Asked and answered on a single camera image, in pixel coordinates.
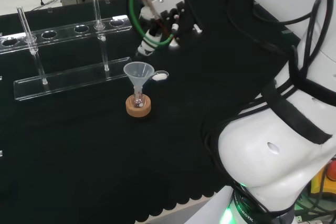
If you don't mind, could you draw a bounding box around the black and white five-finger robot hand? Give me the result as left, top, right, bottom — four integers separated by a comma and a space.
136, 0, 203, 57

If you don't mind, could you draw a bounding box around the clear plastic funnel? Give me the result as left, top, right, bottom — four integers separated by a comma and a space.
123, 61, 155, 97

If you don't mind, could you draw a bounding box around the clear acrylic funnel stand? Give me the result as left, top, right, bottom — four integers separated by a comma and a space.
0, 0, 133, 102

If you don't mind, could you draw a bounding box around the small round-bottom glass flask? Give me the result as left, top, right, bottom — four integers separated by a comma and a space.
132, 87, 147, 109

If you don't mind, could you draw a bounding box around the black bench cloth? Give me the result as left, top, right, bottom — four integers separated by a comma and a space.
0, 0, 301, 222

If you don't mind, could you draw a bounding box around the yellow stop button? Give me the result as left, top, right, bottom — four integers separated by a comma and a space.
309, 156, 336, 196

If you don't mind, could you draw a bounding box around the green cable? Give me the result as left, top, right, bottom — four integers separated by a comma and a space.
127, 0, 176, 47

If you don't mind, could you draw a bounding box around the cork ring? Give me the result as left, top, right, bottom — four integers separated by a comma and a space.
125, 94, 153, 117

